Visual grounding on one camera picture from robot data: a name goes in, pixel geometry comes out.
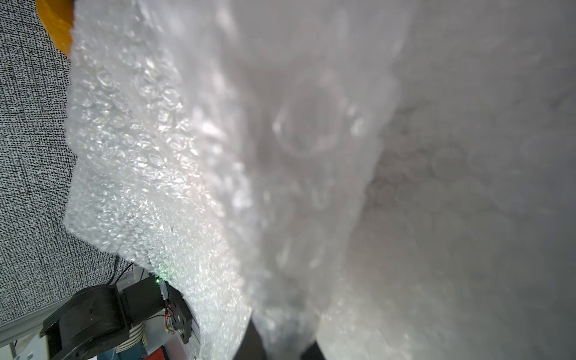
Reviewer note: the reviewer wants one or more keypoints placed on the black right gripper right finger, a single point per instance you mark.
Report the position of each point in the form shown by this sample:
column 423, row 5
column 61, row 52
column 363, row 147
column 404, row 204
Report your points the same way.
column 313, row 353

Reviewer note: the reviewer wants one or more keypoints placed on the clear bubble wrap sheet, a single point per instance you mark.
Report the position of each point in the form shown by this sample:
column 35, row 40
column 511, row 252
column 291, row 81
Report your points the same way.
column 389, row 179

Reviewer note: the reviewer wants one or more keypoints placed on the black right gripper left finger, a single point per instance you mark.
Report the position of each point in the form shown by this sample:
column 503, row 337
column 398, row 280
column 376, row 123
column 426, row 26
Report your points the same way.
column 251, row 347

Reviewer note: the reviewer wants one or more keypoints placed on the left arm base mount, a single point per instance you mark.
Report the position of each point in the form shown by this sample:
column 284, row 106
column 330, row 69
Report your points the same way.
column 152, row 295

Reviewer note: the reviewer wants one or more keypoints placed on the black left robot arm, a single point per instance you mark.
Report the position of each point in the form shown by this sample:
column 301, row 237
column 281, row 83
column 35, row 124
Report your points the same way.
column 91, row 322

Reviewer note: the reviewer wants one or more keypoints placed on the orange lidded cup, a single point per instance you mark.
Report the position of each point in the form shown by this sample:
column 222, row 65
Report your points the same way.
column 57, row 18

